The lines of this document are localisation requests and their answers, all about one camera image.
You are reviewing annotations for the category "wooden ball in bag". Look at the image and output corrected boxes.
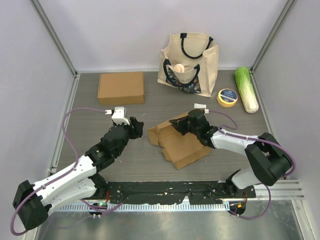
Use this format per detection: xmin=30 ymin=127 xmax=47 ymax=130
xmin=173 ymin=63 xmax=185 ymax=73

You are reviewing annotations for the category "right aluminium frame post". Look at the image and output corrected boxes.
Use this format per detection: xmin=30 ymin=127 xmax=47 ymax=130
xmin=250 ymin=0 xmax=297 ymax=74

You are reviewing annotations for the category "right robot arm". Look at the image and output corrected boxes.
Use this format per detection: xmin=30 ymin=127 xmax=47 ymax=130
xmin=170 ymin=109 xmax=296 ymax=198

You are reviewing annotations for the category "green plush cabbage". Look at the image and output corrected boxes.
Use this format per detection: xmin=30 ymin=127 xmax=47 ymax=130
xmin=234 ymin=66 xmax=259 ymax=114

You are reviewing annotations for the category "yellow tape roll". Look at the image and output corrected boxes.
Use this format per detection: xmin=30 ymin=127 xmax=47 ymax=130
xmin=217 ymin=88 xmax=238 ymax=108

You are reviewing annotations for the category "aluminium frame post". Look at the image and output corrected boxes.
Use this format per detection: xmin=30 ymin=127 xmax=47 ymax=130
xmin=30 ymin=0 xmax=78 ymax=76
xmin=250 ymin=0 xmax=297 ymax=74

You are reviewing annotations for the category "left aluminium frame post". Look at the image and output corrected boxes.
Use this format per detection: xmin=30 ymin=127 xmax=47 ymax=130
xmin=30 ymin=0 xmax=78 ymax=76

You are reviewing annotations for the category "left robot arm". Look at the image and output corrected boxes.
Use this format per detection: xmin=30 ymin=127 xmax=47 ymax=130
xmin=10 ymin=117 xmax=144 ymax=236

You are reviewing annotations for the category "white slotted cable duct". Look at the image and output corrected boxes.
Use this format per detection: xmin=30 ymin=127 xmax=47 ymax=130
xmin=56 ymin=201 xmax=230 ymax=213

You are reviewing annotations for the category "large cardboard box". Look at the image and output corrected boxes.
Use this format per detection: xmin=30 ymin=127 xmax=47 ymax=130
xmin=97 ymin=71 xmax=145 ymax=106

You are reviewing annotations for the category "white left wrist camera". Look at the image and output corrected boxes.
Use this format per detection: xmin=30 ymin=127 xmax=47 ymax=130
xmin=104 ymin=106 xmax=131 ymax=125

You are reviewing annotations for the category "beige canvas tote bag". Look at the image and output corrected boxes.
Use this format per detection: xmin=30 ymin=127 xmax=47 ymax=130
xmin=157 ymin=32 xmax=219 ymax=98

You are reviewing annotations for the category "small cardboard box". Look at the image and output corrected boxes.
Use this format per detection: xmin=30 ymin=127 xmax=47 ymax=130
xmin=147 ymin=120 xmax=211 ymax=170

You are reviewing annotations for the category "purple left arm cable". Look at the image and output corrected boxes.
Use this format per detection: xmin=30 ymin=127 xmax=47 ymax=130
xmin=10 ymin=107 xmax=126 ymax=237

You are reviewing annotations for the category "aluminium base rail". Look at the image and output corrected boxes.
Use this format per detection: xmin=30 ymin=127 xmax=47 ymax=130
xmin=31 ymin=179 xmax=305 ymax=203

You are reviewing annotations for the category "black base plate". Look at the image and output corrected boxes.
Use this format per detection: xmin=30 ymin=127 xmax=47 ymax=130
xmin=107 ymin=181 xmax=256 ymax=205

